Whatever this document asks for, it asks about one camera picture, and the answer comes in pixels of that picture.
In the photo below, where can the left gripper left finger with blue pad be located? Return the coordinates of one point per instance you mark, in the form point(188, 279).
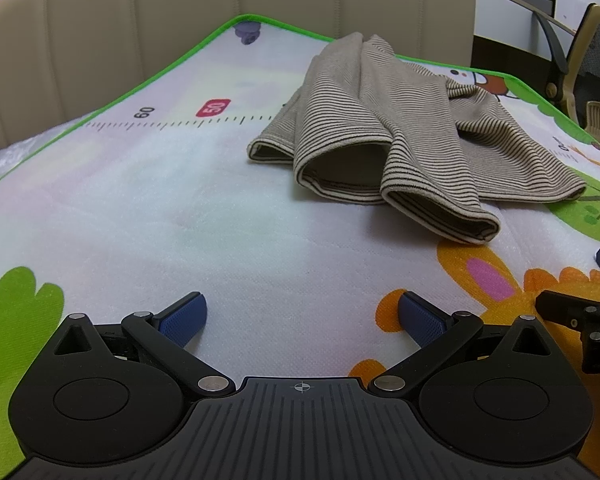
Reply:
point(163, 337)

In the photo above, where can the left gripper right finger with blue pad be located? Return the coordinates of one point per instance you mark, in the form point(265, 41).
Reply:
point(440, 337)

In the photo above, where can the beige striped knit sweater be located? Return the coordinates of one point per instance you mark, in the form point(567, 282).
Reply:
point(367, 128)

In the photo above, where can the cartoon play mat green border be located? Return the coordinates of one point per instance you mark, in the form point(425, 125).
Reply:
point(155, 197)

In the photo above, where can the black and tan office chair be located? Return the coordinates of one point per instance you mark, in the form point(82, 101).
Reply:
point(574, 81)

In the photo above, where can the white desk with black legs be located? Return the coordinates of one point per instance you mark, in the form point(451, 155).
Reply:
point(512, 23)

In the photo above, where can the white bed sheet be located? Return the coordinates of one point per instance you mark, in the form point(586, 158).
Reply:
point(18, 152)

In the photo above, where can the beige padded headboard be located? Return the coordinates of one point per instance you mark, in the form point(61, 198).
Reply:
point(61, 59)

